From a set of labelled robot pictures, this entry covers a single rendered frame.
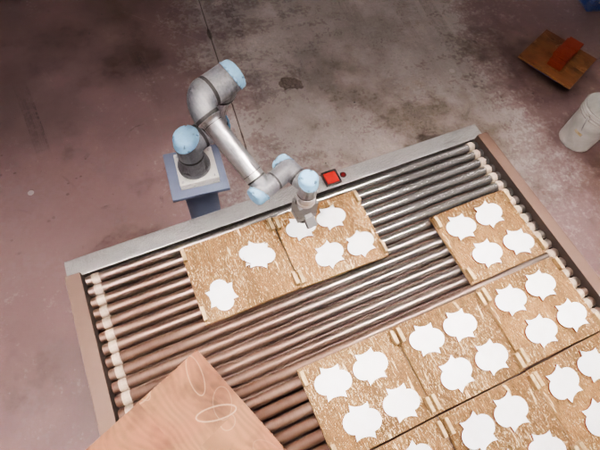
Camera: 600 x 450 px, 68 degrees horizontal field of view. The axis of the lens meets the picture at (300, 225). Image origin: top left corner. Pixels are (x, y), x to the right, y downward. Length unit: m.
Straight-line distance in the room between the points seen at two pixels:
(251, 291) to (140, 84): 2.42
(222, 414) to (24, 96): 3.06
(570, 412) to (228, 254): 1.46
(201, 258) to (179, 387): 0.54
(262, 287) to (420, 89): 2.59
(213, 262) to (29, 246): 1.65
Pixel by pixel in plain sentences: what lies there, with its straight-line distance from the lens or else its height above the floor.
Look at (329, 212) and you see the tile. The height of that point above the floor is 0.95.
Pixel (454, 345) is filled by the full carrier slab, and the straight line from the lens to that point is 1.93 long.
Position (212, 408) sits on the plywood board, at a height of 1.04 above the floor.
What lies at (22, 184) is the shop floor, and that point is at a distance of 3.56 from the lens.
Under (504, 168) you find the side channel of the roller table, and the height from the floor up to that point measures 0.95.
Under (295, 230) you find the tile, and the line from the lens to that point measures 1.94.
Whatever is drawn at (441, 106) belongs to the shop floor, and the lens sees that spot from 3.91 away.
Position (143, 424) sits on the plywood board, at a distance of 1.68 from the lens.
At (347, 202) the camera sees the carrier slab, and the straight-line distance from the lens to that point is 2.05.
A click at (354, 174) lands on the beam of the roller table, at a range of 2.16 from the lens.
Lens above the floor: 2.67
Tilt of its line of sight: 62 degrees down
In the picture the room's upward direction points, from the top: 9 degrees clockwise
